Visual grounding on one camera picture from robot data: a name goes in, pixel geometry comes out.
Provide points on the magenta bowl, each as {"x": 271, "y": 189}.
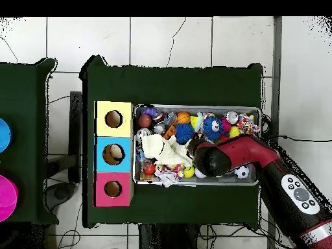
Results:
{"x": 7, "y": 197}

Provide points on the black and white soccer ball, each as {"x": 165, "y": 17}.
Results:
{"x": 242, "y": 172}

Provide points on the blue bowl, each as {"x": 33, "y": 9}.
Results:
{"x": 4, "y": 135}

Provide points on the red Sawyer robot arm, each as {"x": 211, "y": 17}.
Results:
{"x": 246, "y": 153}

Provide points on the dark green tablecloth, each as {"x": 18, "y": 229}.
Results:
{"x": 168, "y": 85}
{"x": 23, "y": 90}

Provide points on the orange plastic block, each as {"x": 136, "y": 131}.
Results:
{"x": 169, "y": 131}

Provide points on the silver drink can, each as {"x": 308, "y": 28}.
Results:
{"x": 142, "y": 132}

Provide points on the blue spiky ball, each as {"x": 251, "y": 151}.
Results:
{"x": 184, "y": 133}

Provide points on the wooden box with three holes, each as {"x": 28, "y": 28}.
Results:
{"x": 122, "y": 127}

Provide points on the blue fuzzy ball with eyes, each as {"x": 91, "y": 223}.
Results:
{"x": 212, "y": 127}

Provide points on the brown football toy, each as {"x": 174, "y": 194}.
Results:
{"x": 144, "y": 121}

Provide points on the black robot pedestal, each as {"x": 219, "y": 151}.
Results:
{"x": 168, "y": 238}

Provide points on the clear mesh bin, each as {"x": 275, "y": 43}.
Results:
{"x": 194, "y": 106}

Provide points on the orange basketball toy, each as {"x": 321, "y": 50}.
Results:
{"x": 183, "y": 117}

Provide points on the cream muslin cloth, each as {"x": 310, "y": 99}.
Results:
{"x": 160, "y": 151}

